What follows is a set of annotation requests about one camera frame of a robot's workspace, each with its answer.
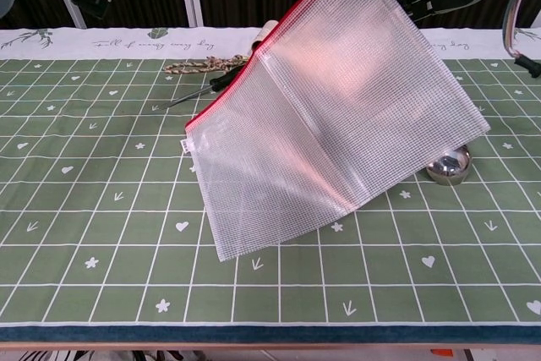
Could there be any green grid tablecloth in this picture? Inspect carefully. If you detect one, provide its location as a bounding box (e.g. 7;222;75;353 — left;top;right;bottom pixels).
0;25;541;328

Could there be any multicolour ribbon cable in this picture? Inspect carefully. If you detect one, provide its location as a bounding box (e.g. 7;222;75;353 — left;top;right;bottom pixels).
501;0;541;79

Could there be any steel ladle black handle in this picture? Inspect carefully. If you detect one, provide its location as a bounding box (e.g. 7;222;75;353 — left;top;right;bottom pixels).
424;144;473;187

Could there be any clear mesh zipper pouch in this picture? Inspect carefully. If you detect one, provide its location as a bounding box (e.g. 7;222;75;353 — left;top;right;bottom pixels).
184;0;491;261

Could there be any black handled screwdriver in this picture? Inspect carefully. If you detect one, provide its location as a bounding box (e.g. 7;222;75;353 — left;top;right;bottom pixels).
158;65;253;111

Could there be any pale green lint roller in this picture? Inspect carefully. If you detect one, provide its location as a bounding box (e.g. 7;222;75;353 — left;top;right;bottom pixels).
249;19;280;53

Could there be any braided beige rope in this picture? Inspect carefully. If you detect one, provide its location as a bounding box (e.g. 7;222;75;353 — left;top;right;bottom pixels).
163;54;250;75

